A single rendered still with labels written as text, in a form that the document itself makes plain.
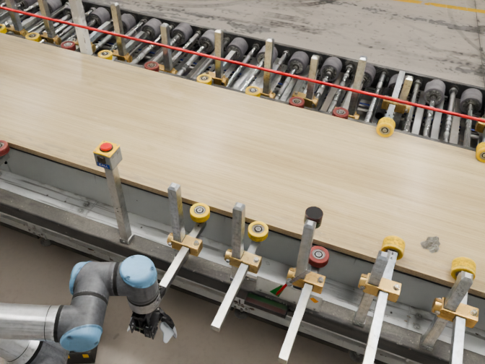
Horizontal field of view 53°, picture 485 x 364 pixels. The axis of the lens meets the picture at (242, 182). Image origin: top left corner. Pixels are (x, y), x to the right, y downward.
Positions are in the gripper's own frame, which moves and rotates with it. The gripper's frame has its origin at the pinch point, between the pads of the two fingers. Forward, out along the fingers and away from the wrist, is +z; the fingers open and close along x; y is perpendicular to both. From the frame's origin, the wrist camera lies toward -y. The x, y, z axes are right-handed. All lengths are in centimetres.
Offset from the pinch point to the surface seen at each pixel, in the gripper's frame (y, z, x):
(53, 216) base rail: -48, 24, -73
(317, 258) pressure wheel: -45, 3, 45
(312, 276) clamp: -39, 7, 44
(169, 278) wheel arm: -25.7, 11.0, -6.6
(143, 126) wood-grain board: -97, 4, -49
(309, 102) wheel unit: -148, 9, 23
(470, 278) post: -34, -21, 90
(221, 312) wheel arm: -16.9, 8.8, 16.8
